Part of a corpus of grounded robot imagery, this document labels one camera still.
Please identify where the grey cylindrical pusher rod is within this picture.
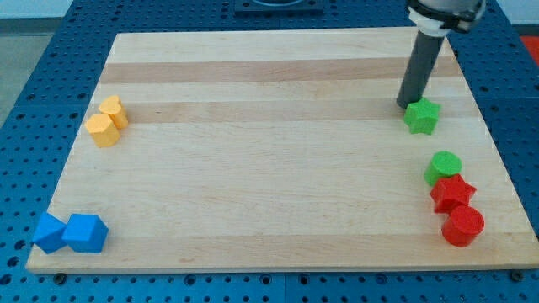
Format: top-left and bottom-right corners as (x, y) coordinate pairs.
(396, 31), (444, 109)

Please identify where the green star block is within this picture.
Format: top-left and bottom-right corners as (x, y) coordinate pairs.
(403, 98), (441, 135)

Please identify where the red star block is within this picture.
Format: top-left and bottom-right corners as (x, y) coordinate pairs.
(430, 173), (477, 214)

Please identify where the green cylinder block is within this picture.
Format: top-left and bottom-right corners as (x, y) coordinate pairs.
(424, 151), (462, 186)

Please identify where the red cylinder block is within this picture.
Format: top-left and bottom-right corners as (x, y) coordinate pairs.
(441, 205), (485, 247)

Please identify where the light wooden board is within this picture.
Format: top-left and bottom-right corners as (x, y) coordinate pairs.
(26, 27), (538, 274)

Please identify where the yellow heart block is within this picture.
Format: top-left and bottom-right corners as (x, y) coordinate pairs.
(99, 95), (129, 129)

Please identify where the yellow hexagon block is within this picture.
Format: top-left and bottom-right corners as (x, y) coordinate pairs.
(84, 114), (120, 148)

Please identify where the blue cube block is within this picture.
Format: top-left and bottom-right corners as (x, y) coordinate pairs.
(61, 214), (109, 253)

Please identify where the blue triangle block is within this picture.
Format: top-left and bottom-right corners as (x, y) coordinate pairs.
(32, 212), (67, 254)

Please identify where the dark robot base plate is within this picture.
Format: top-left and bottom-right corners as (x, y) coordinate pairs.
(233, 0), (324, 15)

